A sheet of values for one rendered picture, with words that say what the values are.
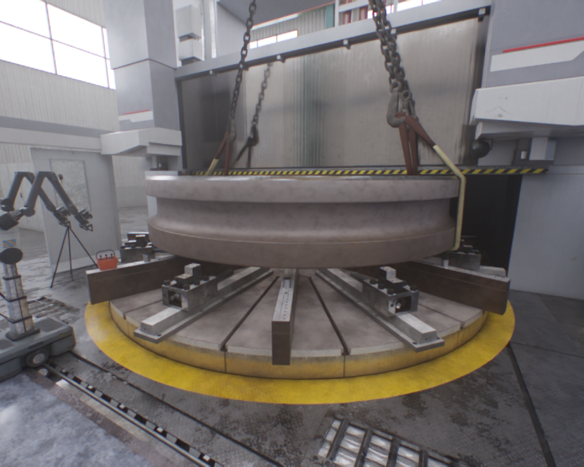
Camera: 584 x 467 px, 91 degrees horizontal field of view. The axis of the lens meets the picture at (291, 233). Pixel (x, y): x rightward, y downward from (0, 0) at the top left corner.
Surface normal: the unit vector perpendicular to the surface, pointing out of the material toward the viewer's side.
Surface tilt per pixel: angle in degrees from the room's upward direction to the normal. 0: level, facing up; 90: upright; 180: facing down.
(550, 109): 90
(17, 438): 0
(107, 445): 0
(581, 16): 90
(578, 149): 90
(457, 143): 90
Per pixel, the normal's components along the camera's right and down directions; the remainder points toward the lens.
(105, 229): 0.88, 0.09
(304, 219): -0.01, 0.19
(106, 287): 0.66, 0.15
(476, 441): 0.00, -0.98
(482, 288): -0.75, 0.13
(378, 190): 0.26, 0.18
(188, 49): -0.47, 0.17
